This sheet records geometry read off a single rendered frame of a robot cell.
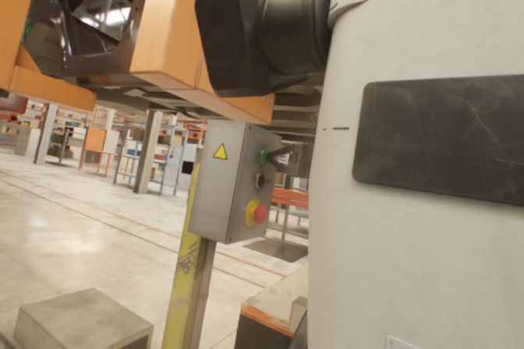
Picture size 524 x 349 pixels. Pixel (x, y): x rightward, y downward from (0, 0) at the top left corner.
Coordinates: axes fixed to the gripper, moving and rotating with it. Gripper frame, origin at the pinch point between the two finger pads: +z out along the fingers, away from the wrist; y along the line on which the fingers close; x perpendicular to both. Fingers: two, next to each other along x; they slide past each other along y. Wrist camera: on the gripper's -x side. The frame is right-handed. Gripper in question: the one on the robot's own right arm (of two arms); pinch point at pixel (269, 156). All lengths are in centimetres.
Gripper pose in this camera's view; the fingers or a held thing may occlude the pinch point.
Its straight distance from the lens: 60.8
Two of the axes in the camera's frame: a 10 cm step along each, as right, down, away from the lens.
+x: -1.7, 9.8, -0.8
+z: -8.7, -1.1, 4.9
